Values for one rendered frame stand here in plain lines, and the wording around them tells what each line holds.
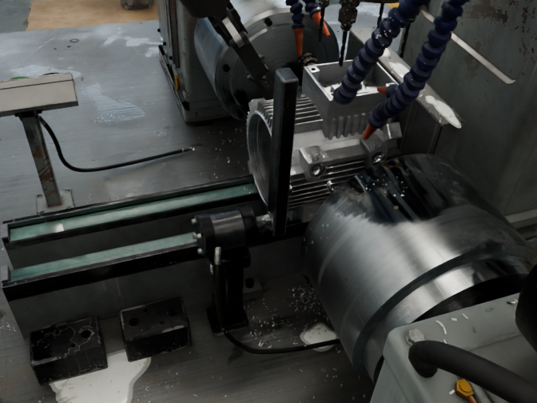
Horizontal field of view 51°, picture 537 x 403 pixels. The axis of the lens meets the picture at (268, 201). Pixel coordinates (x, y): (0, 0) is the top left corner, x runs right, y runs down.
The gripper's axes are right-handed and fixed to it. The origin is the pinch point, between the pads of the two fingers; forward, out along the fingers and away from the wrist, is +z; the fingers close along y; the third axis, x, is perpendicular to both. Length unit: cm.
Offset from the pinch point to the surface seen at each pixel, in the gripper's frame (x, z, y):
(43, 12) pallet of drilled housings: 84, 62, 259
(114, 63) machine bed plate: 32, 18, 71
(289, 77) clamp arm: -2.6, -13.9, -20.5
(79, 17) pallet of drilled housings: 68, 72, 248
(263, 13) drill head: -6.0, -1.3, 15.5
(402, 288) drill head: -0.4, -1.5, -43.7
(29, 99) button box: 34.1, -13.2, 14.8
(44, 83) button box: 30.8, -13.4, 16.1
